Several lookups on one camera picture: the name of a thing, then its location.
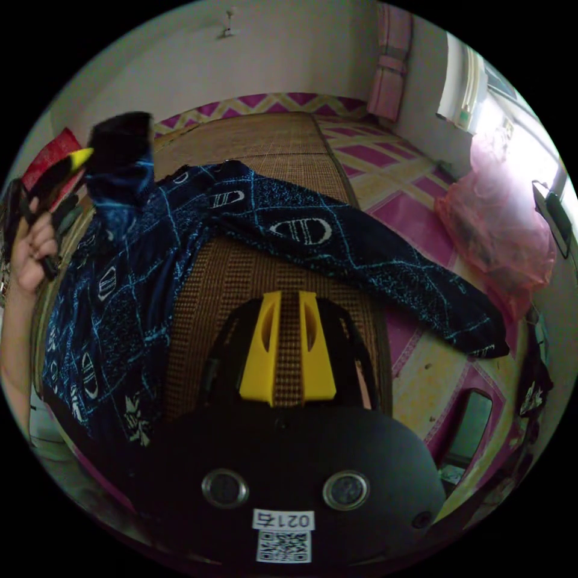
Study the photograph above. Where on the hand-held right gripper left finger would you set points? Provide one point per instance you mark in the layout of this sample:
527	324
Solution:
259	361

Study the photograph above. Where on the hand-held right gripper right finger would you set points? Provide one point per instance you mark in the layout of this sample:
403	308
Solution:
318	366

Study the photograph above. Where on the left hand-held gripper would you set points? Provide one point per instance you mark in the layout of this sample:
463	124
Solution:
67	189

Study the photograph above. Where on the blue patterned long sleeve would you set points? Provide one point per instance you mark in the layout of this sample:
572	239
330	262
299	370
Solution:
122	289

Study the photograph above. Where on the person's left forearm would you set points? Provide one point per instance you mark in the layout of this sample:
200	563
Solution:
18	343

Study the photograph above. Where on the person's left hand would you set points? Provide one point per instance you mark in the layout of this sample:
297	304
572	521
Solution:
29	257

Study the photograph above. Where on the red bag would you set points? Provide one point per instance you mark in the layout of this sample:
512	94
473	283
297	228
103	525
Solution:
49	158

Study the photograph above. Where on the bed with woven mat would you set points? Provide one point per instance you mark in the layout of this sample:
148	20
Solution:
271	149

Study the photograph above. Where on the black garment with white print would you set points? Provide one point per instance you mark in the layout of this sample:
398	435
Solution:
533	379

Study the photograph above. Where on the pink plastic bag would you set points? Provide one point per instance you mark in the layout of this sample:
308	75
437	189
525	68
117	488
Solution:
496	226

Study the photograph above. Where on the pink curtain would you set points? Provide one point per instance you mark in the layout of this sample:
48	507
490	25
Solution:
390	63

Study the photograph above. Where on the window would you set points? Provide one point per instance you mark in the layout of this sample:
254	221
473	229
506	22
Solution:
478	86

